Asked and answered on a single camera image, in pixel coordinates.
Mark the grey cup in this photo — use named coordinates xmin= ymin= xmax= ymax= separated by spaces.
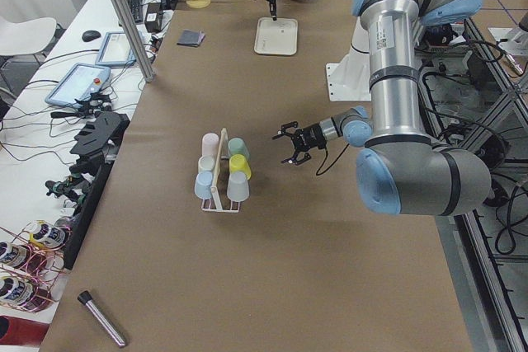
xmin=227 ymin=171 xmax=250 ymax=202

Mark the metal cylinder black cap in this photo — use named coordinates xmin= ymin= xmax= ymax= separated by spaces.
xmin=78 ymin=290 xmax=128 ymax=348

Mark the teach pendant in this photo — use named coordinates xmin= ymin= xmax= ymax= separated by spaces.
xmin=45 ymin=63 xmax=111 ymax=107
xmin=95 ymin=31 xmax=136 ymax=68

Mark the far teach pendant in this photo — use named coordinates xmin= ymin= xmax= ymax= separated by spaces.
xmin=95 ymin=31 xmax=136 ymax=68

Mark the aluminium frame post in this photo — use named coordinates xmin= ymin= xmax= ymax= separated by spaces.
xmin=111 ymin=0 xmax=154 ymax=83

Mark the black tool holder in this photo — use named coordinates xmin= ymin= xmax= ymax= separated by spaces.
xmin=69 ymin=111 xmax=130 ymax=176

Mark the green cup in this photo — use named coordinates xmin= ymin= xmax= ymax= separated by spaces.
xmin=228 ymin=137 xmax=250 ymax=160

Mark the yellow cup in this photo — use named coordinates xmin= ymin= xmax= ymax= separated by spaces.
xmin=229 ymin=153 xmax=252 ymax=180

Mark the grey folded cloth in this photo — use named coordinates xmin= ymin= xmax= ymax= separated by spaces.
xmin=177 ymin=29 xmax=205 ymax=47

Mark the pink cup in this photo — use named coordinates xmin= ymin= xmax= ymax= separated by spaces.
xmin=201 ymin=133 xmax=219 ymax=157

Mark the cream tray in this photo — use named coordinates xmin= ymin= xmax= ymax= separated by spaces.
xmin=254 ymin=17 xmax=298 ymax=56

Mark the near teach pendant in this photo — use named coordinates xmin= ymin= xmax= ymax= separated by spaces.
xmin=45 ymin=63 xmax=111 ymax=107

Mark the cream cup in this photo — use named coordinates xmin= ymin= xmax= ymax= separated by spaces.
xmin=198 ymin=155 xmax=215 ymax=172

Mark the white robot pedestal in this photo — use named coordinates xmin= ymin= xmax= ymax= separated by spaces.
xmin=326 ymin=18 xmax=371 ymax=101

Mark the white cup rack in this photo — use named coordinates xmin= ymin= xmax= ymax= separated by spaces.
xmin=201 ymin=128 xmax=242 ymax=214

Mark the black computer mouse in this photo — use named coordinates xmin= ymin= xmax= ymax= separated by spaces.
xmin=82 ymin=30 xmax=101 ymax=43

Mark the white chair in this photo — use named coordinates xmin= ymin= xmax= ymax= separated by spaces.
xmin=1 ymin=16 xmax=57 ymax=57

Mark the blue cup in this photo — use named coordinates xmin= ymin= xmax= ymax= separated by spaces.
xmin=194 ymin=171 xmax=214 ymax=199

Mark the black keyboard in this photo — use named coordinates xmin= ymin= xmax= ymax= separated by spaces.
xmin=126 ymin=0 xmax=143 ymax=24

